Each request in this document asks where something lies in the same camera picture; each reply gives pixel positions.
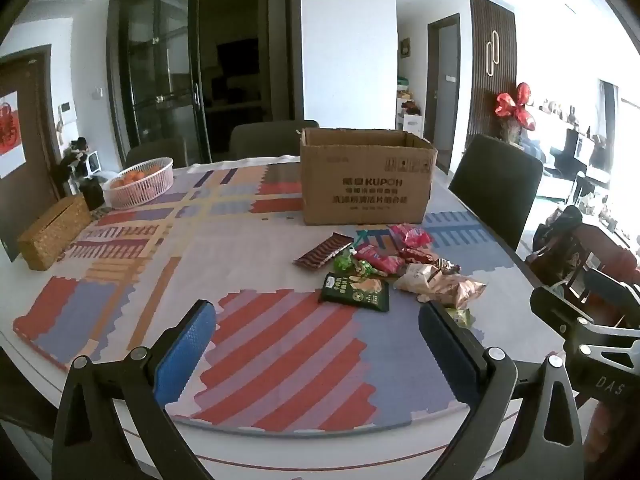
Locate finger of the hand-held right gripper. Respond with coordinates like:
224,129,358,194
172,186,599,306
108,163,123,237
529,286,640,348
581,266,640,313

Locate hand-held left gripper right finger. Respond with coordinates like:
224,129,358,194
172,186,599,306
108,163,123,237
419,301,586,480

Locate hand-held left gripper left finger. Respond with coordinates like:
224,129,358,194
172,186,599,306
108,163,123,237
51,300,217,480

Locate pinkish beige snack packet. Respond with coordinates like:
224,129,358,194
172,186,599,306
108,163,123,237
420,275,487,309

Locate dark red snack bar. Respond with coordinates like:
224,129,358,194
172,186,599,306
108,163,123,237
400,247,441,265

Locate dark green chip packet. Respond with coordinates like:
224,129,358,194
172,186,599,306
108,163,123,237
318,272,390,313

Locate red snack packet brown picture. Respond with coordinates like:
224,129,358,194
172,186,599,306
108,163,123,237
354,245,406,277

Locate red snack packet blue label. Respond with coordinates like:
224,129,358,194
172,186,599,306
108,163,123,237
390,224,432,250

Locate brown striped snack packet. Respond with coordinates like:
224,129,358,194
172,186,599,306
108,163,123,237
293,232,354,269

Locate brown cardboard box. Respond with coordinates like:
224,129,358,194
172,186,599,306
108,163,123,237
299,127,438,226

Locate reddish brown wooden chair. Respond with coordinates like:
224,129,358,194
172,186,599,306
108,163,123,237
547,222,640,306

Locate black bag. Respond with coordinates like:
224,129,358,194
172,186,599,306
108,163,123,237
532,205,586,281

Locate dark upholstered chair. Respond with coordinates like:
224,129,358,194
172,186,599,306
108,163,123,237
230,120,321,160
125,136,188,171
448,134,544,252

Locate white basket with oranges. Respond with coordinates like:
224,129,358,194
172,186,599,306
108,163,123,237
102,157,175,209

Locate woven wicker tissue box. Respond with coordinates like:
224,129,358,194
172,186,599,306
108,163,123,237
17,193,94,271

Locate pile of oranges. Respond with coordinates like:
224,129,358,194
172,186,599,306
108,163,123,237
111,164,162,190

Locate small black box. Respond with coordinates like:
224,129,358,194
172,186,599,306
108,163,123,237
80,180,106,211

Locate red shiny bow decoration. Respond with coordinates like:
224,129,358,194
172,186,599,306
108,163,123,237
495,81,537,133

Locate brown wooden door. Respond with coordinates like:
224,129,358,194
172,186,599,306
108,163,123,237
0,44,62,263

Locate dark slatted wooden panel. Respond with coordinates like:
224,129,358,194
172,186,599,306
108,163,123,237
467,0,518,137

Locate dark framed doorway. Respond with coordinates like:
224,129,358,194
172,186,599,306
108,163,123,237
426,12,462,163

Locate red and white door poster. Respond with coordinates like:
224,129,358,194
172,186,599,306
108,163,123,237
0,90,27,179

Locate black glass sliding door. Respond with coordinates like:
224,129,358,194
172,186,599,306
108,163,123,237
106,0,303,167

